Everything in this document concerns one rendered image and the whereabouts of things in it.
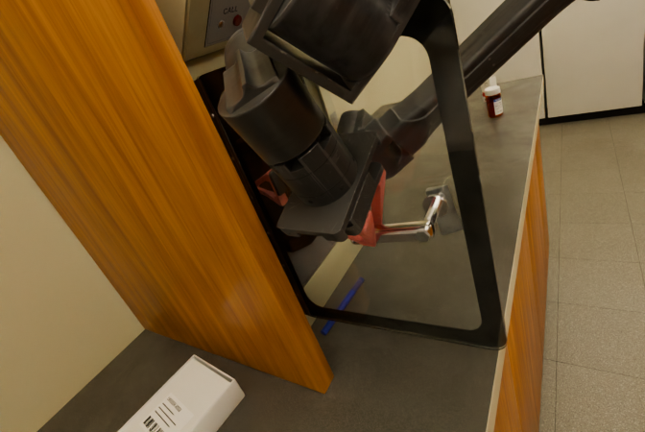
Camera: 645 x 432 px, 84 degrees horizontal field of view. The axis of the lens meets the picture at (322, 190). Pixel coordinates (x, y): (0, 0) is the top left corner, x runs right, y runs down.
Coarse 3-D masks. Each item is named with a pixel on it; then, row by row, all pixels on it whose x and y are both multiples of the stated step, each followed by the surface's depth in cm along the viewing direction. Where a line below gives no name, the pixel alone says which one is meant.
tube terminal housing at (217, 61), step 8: (224, 48) 50; (208, 56) 48; (216, 56) 49; (224, 56) 50; (192, 64) 46; (200, 64) 47; (208, 64) 48; (216, 64) 49; (224, 64) 50; (192, 72) 46; (200, 72) 46; (312, 320) 64
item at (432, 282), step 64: (384, 64) 31; (448, 64) 29; (384, 128) 35; (448, 128) 32; (256, 192) 48; (384, 192) 38; (448, 192) 35; (320, 256) 49; (384, 256) 44; (448, 256) 39; (384, 320) 50; (448, 320) 44
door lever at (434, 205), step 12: (432, 204) 36; (444, 204) 35; (432, 216) 34; (384, 228) 35; (396, 228) 34; (408, 228) 33; (420, 228) 33; (432, 228) 33; (384, 240) 35; (396, 240) 35; (408, 240) 34; (420, 240) 33
